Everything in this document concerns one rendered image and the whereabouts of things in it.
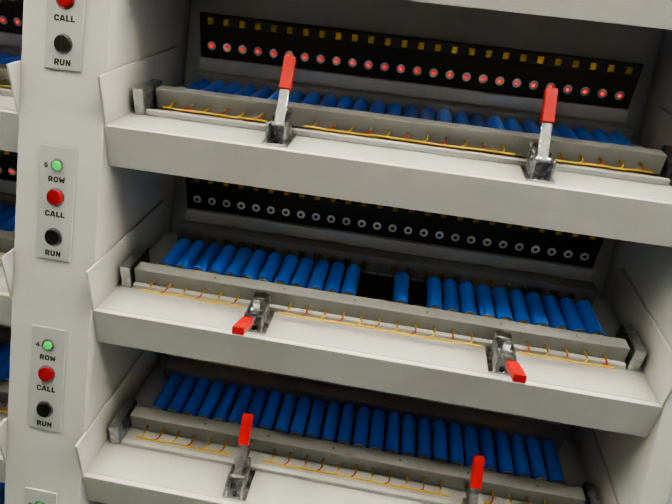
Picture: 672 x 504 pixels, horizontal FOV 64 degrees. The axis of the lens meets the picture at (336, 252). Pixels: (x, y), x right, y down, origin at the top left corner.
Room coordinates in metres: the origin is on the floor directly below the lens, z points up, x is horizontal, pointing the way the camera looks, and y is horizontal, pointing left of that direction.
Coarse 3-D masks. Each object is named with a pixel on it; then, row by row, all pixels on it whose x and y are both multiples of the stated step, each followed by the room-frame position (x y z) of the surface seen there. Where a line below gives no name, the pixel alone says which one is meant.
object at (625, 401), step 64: (128, 256) 0.63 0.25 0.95; (448, 256) 0.70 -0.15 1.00; (512, 256) 0.69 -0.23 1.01; (128, 320) 0.56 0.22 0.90; (192, 320) 0.56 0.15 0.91; (640, 320) 0.59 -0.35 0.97; (384, 384) 0.55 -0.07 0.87; (448, 384) 0.53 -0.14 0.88; (512, 384) 0.52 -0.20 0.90; (576, 384) 0.53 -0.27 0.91; (640, 384) 0.54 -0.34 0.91
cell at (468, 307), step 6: (468, 282) 0.66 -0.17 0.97; (462, 288) 0.65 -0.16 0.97; (468, 288) 0.64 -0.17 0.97; (462, 294) 0.64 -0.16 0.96; (468, 294) 0.63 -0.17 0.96; (474, 294) 0.64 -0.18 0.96; (462, 300) 0.62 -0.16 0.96; (468, 300) 0.62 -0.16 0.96; (474, 300) 0.62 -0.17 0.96; (462, 306) 0.61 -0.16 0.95; (468, 306) 0.61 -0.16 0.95; (474, 306) 0.61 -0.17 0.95; (462, 312) 0.60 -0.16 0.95; (468, 312) 0.60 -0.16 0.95; (474, 312) 0.60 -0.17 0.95
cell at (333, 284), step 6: (336, 264) 0.67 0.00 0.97; (342, 264) 0.67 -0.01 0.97; (330, 270) 0.66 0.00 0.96; (336, 270) 0.65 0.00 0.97; (342, 270) 0.66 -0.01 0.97; (330, 276) 0.64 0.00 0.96; (336, 276) 0.64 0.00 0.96; (342, 276) 0.65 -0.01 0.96; (330, 282) 0.63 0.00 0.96; (336, 282) 0.63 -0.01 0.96; (324, 288) 0.62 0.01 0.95; (330, 288) 0.61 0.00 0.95; (336, 288) 0.62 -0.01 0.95
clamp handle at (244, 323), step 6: (258, 306) 0.56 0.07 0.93; (252, 312) 0.55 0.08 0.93; (258, 312) 0.55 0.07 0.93; (240, 318) 0.52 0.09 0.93; (246, 318) 0.52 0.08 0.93; (252, 318) 0.52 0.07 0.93; (234, 324) 0.50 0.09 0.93; (240, 324) 0.50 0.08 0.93; (246, 324) 0.50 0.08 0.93; (252, 324) 0.52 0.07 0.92; (234, 330) 0.49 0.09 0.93; (240, 330) 0.49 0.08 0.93; (246, 330) 0.50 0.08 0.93
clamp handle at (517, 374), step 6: (504, 342) 0.53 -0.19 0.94; (504, 348) 0.53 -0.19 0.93; (504, 354) 0.52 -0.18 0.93; (510, 354) 0.53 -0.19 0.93; (504, 360) 0.51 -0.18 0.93; (510, 360) 0.51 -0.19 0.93; (510, 366) 0.49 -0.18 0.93; (516, 366) 0.49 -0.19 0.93; (510, 372) 0.48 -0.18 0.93; (516, 372) 0.47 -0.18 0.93; (522, 372) 0.47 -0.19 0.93; (516, 378) 0.47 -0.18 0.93; (522, 378) 0.47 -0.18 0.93
